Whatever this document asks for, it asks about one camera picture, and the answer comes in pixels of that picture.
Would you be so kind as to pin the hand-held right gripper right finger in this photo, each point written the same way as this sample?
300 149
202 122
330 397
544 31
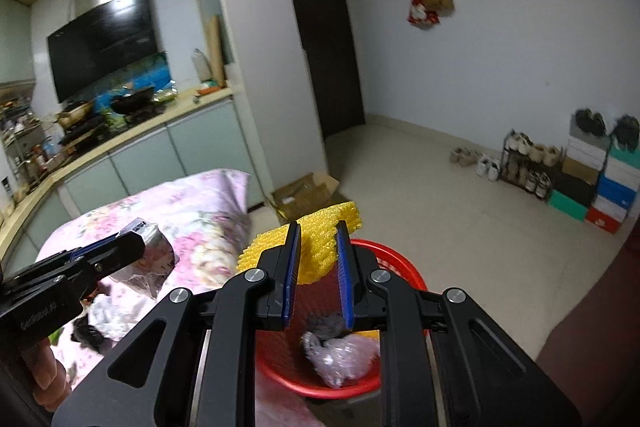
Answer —
345 277

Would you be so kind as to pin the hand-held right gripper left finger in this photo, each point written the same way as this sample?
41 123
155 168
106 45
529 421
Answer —
292 277

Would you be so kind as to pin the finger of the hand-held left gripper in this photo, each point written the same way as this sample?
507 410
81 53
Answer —
117 257
90 249

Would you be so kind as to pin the silver foil packet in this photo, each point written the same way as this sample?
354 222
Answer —
152 259

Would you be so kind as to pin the yellow foam net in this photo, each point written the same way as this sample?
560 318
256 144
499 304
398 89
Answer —
320 247

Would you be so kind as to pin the grey wad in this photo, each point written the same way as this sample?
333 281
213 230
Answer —
322 324

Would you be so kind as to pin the clear plastic bag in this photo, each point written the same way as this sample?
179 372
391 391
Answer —
345 357

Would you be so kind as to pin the red plastic mesh basket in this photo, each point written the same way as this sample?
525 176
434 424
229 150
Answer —
295 384

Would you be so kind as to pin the person's left hand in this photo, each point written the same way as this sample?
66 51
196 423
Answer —
45 369

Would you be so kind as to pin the white crumpled tissue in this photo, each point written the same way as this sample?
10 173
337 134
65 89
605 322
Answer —
107 312

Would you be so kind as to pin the black plastic bag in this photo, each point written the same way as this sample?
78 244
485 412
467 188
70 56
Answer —
90 337

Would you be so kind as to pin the cardboard box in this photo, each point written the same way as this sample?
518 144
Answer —
305 197

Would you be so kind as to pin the pink floral blanket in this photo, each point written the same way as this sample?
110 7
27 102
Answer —
200 207

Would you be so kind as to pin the black gas stove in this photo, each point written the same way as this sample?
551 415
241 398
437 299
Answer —
85 129

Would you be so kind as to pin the metal spice rack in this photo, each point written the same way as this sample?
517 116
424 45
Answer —
20 147

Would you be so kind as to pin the brass pan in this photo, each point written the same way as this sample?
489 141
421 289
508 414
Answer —
75 112

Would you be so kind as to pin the grey kitchen base cabinet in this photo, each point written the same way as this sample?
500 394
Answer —
200 142

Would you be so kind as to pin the black wok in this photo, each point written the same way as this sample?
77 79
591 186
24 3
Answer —
132 99

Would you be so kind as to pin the pair of beige shoes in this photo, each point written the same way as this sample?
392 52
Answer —
465 157

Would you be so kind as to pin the pair of white shoes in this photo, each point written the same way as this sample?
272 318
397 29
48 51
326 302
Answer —
487 167

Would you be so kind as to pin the black range hood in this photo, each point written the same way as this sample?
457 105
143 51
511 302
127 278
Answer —
105 42

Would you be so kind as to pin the black shoe rack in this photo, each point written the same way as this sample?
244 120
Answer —
530 164

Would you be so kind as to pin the wooden cutting board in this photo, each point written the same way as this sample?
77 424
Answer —
215 52

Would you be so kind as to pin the dark wooden door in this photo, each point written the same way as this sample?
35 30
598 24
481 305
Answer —
325 37

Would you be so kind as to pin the dark red refrigerator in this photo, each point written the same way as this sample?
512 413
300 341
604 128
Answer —
590 357

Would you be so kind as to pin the stack of shoe boxes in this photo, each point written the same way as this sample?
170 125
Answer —
595 187

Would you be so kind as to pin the red hanging decoration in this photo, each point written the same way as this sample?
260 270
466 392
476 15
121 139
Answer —
420 14

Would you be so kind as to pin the pair of black shoes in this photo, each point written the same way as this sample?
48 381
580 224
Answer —
590 122

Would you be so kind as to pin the pair of dark sneakers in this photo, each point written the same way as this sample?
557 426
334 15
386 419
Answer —
626 132

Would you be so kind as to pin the pale wall cabinet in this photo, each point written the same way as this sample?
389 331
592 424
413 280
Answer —
15 42

